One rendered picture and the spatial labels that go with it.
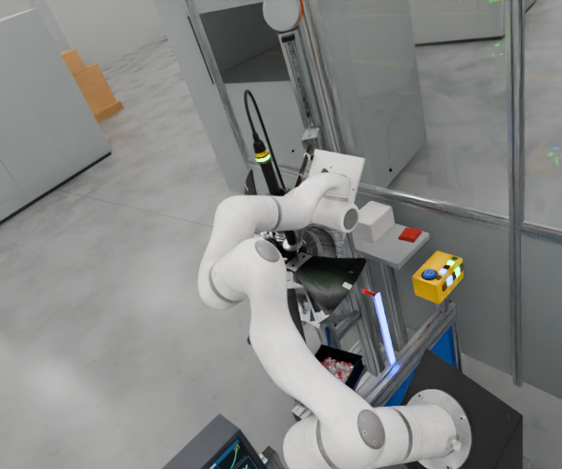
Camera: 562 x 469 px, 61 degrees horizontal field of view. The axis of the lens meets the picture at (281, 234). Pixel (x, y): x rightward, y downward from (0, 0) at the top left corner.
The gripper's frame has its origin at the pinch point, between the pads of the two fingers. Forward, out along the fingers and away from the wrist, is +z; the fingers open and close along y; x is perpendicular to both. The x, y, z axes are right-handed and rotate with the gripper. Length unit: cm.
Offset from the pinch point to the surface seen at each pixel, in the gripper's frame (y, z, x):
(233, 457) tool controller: -63, -41, -25
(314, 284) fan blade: -6.0, -13.2, -28.6
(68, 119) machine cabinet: 99, 568, -80
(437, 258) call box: 33, -34, -39
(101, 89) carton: 236, 789, -110
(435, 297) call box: 21, -40, -45
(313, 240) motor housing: 11.9, 4.2, -28.9
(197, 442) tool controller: -66, -32, -23
